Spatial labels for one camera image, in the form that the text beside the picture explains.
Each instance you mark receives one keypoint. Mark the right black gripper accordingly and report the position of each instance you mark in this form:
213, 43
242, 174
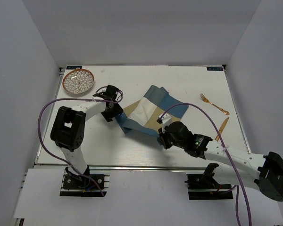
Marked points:
163, 137

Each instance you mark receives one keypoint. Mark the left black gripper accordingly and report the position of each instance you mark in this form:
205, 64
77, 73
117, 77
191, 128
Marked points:
118, 109

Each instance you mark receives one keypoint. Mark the blue beige checked placemat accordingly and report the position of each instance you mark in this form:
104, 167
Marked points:
142, 115

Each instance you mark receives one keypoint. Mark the floral patterned ceramic plate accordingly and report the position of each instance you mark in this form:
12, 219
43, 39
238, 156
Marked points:
78, 81

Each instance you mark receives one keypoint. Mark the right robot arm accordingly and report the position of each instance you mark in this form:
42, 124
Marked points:
261, 172

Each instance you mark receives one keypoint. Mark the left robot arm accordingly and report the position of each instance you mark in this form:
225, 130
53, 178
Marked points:
69, 125

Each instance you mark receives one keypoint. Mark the gold knife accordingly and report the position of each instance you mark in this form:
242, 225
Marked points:
222, 127

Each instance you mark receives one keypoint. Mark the gold fork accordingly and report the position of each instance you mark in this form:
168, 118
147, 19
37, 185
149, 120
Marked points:
204, 99

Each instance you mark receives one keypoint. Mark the left blue corner sticker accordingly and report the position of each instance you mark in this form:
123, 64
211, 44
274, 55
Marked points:
73, 67

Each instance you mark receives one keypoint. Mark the blue corner sticker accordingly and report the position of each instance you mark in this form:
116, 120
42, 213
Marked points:
215, 69
73, 67

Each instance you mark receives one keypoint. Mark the right blue corner sticker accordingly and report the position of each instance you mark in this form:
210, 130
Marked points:
215, 69

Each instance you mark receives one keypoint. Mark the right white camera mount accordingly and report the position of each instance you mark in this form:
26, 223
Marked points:
164, 120

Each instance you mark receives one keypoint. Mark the aluminium table edge rail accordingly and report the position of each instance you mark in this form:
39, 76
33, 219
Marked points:
114, 167

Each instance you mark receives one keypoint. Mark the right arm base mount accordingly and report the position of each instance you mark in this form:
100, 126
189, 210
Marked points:
203, 187

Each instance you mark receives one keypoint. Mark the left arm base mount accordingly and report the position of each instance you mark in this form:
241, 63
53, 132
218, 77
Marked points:
77, 186

